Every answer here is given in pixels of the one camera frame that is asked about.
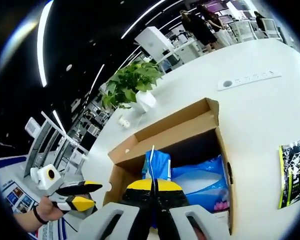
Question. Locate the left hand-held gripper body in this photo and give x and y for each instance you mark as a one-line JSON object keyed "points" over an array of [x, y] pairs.
{"points": [[46, 177]]}

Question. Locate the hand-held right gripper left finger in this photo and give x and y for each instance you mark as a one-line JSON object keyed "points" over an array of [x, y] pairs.
{"points": [[130, 212]]}

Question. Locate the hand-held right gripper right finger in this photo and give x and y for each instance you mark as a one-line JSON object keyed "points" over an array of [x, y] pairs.
{"points": [[175, 212]]}

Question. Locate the blue plastic tissue pack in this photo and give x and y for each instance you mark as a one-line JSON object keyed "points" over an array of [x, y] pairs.
{"points": [[202, 180]]}

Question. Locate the blue white wet wipes pack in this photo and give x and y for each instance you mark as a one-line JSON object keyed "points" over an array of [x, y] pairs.
{"points": [[160, 162]]}

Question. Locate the brown cardboard shoe box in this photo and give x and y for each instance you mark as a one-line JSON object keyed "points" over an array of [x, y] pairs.
{"points": [[165, 130]]}

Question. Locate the black green foil packet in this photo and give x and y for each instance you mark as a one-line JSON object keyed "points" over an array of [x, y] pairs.
{"points": [[295, 175]]}

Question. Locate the person's left hand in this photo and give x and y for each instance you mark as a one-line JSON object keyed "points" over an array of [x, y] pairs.
{"points": [[48, 211]]}

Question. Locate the white blue display board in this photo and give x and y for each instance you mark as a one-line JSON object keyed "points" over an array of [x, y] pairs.
{"points": [[15, 175]]}

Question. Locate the black wristband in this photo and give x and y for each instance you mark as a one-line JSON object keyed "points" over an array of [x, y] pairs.
{"points": [[38, 216]]}

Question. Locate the grey metal rack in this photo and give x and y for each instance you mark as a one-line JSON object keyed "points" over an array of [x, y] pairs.
{"points": [[32, 127]]}

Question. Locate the white paper cup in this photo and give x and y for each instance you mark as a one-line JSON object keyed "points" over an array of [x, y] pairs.
{"points": [[123, 122]]}

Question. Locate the ceiling light strip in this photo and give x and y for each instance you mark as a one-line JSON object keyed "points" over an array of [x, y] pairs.
{"points": [[40, 50], [150, 18], [98, 77]]}

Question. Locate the green potted plant white pot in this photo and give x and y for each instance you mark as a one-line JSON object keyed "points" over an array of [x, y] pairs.
{"points": [[130, 82]]}

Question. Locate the white table socket panel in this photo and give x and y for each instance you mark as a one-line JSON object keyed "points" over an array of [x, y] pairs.
{"points": [[248, 80]]}

